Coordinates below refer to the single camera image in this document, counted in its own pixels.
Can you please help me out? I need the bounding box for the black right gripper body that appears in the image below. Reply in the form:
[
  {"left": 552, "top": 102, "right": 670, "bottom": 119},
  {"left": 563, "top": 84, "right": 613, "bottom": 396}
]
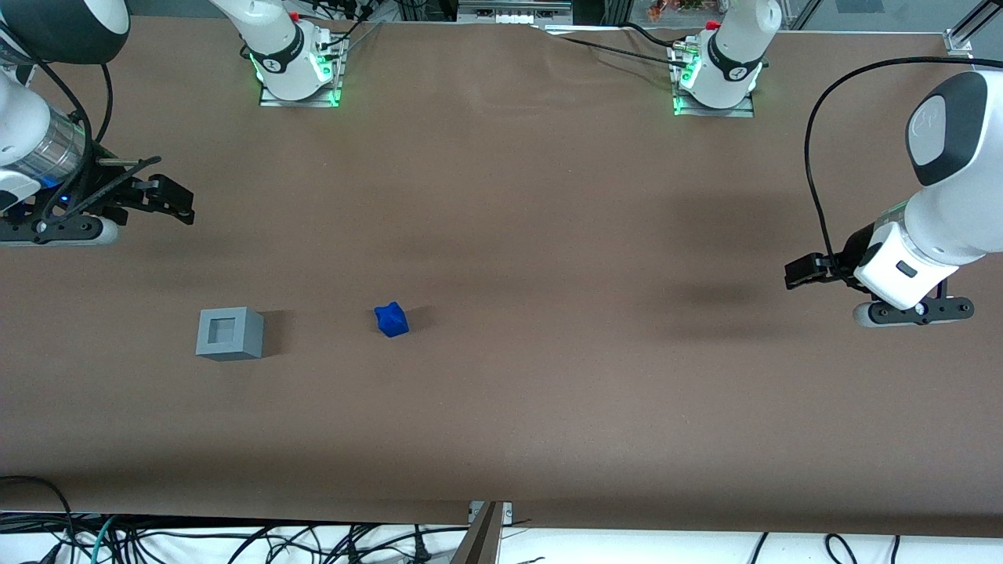
[{"left": 30, "top": 157, "right": 154, "bottom": 233}]

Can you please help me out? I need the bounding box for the gray square base block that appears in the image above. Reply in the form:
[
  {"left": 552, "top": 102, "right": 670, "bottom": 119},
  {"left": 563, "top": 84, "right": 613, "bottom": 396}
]
[{"left": 195, "top": 306, "right": 266, "bottom": 362}]

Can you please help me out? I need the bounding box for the blue plastic part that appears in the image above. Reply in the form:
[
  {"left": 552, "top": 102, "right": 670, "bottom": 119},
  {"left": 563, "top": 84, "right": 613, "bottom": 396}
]
[{"left": 374, "top": 302, "right": 411, "bottom": 339}]

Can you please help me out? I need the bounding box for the brown table cover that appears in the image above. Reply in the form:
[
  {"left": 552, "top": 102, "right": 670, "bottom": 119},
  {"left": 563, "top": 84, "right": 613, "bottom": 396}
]
[{"left": 0, "top": 16, "right": 1003, "bottom": 541}]

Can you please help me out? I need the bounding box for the white background device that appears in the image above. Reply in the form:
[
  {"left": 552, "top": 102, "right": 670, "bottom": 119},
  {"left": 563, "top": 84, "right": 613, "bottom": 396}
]
[{"left": 458, "top": 0, "right": 574, "bottom": 26}]

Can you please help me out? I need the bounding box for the dark metal bar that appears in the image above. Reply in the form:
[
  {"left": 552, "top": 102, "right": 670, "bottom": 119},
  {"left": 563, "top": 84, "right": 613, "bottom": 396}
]
[{"left": 450, "top": 501, "right": 504, "bottom": 564}]

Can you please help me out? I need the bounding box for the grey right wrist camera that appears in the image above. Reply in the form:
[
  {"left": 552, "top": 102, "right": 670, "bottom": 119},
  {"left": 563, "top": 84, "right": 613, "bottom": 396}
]
[{"left": 0, "top": 215, "right": 120, "bottom": 247}]

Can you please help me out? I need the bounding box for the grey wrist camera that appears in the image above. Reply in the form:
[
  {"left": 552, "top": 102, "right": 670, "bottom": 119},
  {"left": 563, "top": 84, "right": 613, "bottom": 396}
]
[
  {"left": 0, "top": 215, "right": 120, "bottom": 247},
  {"left": 853, "top": 297, "right": 976, "bottom": 328}
]

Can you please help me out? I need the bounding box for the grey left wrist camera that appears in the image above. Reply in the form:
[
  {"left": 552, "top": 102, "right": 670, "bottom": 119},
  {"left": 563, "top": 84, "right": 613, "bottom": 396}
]
[{"left": 853, "top": 297, "right": 976, "bottom": 328}]

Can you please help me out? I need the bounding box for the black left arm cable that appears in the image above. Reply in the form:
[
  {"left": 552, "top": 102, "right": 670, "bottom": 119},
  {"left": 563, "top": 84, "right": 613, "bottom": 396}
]
[{"left": 804, "top": 55, "right": 974, "bottom": 284}]

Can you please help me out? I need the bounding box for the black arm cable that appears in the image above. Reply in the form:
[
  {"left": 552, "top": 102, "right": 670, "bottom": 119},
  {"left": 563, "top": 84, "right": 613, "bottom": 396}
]
[
  {"left": 31, "top": 59, "right": 115, "bottom": 157},
  {"left": 804, "top": 55, "right": 974, "bottom": 284}
]

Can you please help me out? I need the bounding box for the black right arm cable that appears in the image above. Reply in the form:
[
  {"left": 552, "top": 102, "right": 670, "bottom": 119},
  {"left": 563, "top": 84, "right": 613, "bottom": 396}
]
[{"left": 31, "top": 59, "right": 115, "bottom": 157}]

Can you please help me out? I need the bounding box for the aluminium frame profile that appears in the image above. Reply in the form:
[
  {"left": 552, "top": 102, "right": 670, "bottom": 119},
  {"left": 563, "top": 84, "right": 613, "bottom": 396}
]
[{"left": 943, "top": 0, "right": 1003, "bottom": 57}]

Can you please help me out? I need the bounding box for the black cable on cover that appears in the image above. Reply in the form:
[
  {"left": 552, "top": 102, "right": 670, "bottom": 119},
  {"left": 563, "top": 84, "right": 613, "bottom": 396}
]
[{"left": 533, "top": 22, "right": 694, "bottom": 67}]

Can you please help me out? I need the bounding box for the black looped floor cable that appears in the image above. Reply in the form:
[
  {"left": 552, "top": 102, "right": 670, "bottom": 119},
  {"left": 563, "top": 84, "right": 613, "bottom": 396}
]
[{"left": 0, "top": 475, "right": 78, "bottom": 564}]

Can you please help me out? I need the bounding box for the teal floor cable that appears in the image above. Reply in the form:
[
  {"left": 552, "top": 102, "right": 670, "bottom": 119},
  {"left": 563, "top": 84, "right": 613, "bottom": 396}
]
[{"left": 90, "top": 514, "right": 120, "bottom": 564}]

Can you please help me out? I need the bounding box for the metal table edge bracket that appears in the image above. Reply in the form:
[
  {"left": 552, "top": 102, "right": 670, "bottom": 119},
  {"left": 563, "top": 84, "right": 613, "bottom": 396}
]
[{"left": 468, "top": 501, "right": 513, "bottom": 527}]

